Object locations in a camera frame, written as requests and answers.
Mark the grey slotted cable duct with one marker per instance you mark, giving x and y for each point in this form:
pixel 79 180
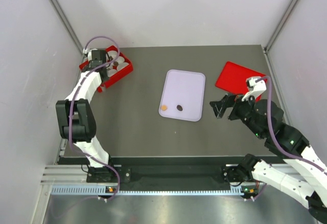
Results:
pixel 108 191

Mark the red chocolate box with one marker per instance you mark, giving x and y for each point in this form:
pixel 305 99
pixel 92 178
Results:
pixel 118 76

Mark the aluminium frame rail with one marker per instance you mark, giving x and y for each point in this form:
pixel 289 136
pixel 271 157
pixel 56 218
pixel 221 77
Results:
pixel 66 24

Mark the red box lid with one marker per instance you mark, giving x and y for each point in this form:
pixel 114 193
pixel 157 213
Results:
pixel 233 78

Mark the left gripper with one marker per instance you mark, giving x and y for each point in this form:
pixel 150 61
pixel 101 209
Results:
pixel 107 78

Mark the orange square chocolate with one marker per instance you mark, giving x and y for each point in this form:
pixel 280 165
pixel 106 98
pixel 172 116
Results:
pixel 164 107

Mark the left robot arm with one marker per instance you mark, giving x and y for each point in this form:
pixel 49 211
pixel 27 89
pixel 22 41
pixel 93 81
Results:
pixel 77 123

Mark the lavender plastic tray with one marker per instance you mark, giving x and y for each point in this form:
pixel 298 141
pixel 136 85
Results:
pixel 186 89

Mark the dark oval leaf chocolate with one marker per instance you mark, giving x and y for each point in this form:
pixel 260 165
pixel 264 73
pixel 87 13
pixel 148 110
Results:
pixel 179 108

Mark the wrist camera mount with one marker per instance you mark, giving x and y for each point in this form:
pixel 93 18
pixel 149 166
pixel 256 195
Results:
pixel 256 87
pixel 87 53

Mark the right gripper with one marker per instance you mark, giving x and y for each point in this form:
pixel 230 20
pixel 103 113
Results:
pixel 218 107

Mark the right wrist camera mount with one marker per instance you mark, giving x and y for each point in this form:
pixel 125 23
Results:
pixel 256 87

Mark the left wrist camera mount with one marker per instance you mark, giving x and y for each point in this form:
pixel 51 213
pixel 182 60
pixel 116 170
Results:
pixel 87 53

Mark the white paper cup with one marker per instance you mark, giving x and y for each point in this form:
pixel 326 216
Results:
pixel 120 59
pixel 122 66
pixel 112 54
pixel 111 72

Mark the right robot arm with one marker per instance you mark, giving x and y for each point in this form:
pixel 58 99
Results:
pixel 265 119

